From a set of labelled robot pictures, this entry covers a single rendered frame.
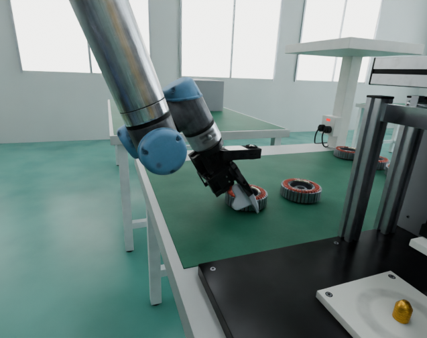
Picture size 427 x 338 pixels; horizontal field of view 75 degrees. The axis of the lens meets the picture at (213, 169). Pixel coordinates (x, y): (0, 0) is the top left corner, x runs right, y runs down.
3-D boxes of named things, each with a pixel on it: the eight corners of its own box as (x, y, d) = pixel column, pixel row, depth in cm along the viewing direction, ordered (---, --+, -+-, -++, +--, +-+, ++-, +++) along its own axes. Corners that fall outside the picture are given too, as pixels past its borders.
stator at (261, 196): (237, 216, 68) (238, 202, 67) (217, 197, 78) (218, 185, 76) (275, 208, 73) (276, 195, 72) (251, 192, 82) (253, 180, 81)
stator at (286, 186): (320, 207, 74) (322, 194, 73) (277, 200, 78) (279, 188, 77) (320, 192, 84) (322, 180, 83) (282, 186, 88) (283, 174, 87)
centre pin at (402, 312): (401, 325, 36) (407, 309, 35) (388, 314, 38) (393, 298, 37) (412, 321, 37) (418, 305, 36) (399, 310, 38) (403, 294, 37)
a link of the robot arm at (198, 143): (206, 116, 67) (221, 122, 60) (214, 132, 69) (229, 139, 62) (179, 133, 65) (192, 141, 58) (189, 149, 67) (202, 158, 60)
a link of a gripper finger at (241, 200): (242, 224, 68) (220, 193, 69) (261, 210, 70) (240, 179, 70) (246, 224, 65) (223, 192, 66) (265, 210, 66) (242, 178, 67)
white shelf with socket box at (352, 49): (326, 170, 105) (350, 36, 90) (273, 145, 137) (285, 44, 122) (393, 163, 116) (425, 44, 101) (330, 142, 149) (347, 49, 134)
